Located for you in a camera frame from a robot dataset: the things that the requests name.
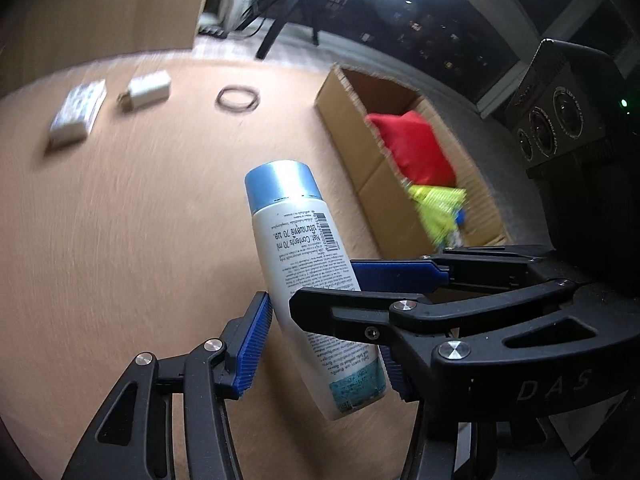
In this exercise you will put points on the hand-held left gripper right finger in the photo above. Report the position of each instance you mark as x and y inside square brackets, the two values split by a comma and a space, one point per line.
[397, 377]

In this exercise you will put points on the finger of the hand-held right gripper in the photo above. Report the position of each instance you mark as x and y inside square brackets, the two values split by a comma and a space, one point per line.
[395, 272]
[350, 315]

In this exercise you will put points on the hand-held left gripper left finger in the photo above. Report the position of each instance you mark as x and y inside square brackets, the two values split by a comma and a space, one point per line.
[252, 345]

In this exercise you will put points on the yellow mesh sponge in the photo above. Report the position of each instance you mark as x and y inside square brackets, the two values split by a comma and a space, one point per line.
[435, 210]

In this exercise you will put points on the white spray bottle blue cap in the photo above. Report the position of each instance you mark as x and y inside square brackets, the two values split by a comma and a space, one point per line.
[300, 260]

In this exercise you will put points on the red cloth bag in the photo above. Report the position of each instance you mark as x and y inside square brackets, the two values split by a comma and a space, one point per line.
[415, 145]

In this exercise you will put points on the cardboard box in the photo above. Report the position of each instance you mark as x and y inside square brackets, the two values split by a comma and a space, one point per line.
[350, 110]

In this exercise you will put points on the small blue item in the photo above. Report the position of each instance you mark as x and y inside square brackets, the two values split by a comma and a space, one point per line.
[460, 217]

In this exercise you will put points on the black chair legs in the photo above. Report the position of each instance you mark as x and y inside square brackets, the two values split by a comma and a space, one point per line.
[272, 25]

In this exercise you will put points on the white charger adapter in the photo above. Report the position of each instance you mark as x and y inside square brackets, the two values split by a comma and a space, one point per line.
[147, 89]

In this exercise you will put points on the patterned white tissue pack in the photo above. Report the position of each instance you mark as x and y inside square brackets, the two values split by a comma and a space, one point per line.
[80, 110]

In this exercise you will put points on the black power strip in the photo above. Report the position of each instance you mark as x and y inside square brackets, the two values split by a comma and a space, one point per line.
[210, 31]

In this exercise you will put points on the wooden cabinet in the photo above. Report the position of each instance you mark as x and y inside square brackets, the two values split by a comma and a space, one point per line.
[100, 10]

